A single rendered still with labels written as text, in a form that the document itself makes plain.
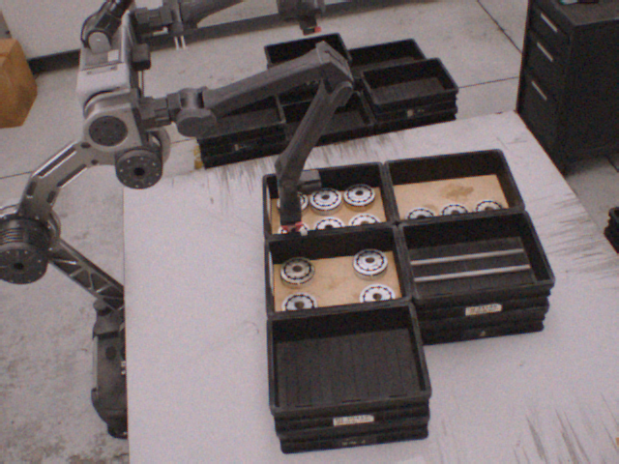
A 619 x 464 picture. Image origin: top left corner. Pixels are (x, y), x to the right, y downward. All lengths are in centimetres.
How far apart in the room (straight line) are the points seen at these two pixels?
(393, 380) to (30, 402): 176
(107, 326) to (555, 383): 171
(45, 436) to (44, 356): 41
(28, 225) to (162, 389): 70
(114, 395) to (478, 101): 266
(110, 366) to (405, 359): 131
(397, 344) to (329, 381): 22
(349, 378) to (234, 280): 62
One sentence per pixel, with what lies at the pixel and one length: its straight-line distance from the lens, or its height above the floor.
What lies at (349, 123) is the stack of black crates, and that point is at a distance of 348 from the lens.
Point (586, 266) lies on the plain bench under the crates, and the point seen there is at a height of 70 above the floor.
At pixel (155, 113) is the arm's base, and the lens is 178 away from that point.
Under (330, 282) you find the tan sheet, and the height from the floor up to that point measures 83.
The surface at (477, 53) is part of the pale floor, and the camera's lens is 475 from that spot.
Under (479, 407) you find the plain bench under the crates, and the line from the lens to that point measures 204.
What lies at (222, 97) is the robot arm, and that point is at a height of 147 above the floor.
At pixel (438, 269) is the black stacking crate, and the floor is 83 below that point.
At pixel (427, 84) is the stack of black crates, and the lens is 354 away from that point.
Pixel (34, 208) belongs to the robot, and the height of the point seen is 99.
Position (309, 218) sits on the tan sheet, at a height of 83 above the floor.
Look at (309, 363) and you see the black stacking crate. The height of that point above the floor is 83.
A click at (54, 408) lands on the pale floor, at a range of 314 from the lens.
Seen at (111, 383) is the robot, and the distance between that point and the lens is 281.
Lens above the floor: 243
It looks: 44 degrees down
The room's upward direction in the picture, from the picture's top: 7 degrees counter-clockwise
